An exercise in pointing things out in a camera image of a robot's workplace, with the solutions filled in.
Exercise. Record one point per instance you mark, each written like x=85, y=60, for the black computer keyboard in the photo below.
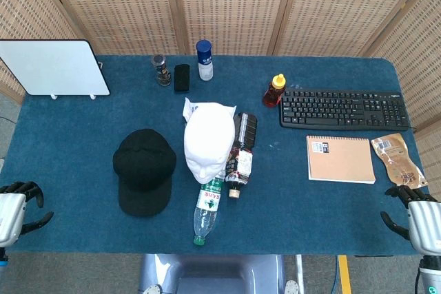
x=344, y=109

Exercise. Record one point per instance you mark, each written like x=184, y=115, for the white metal pole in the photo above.
x=299, y=275

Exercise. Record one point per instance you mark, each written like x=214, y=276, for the white mannequin head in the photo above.
x=206, y=139

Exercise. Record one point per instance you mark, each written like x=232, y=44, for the black baseball cap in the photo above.
x=144, y=166

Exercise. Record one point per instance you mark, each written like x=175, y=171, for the blue table cloth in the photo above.
x=86, y=156

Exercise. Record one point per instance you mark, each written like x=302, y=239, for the clear bottle blue cap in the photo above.
x=204, y=60

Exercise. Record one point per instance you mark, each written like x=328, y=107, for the glass pepper grinder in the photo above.
x=162, y=72

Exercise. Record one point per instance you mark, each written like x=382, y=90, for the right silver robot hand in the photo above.
x=425, y=225

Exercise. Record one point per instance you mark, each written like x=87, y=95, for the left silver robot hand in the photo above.
x=12, y=211

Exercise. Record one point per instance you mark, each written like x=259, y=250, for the white board black frame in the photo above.
x=55, y=66

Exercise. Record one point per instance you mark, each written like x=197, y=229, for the bamboo folding screen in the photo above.
x=234, y=8

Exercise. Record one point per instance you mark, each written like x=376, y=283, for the brown snack pouch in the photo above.
x=396, y=156

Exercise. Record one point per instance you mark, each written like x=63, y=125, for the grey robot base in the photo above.
x=210, y=273

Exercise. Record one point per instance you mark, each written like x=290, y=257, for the white plastic packet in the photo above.
x=189, y=108

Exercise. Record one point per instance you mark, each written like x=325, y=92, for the clear water bottle green cap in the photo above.
x=206, y=209

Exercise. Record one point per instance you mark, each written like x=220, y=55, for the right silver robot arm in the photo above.
x=429, y=275

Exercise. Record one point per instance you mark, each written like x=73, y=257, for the kraft spiral notebook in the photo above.
x=341, y=159

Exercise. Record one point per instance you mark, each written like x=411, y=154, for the honey bottle yellow cap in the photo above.
x=274, y=92

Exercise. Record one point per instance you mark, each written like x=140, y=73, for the dark sauce bottle beige cap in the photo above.
x=243, y=156

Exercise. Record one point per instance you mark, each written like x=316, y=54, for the black board eraser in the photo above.
x=181, y=78

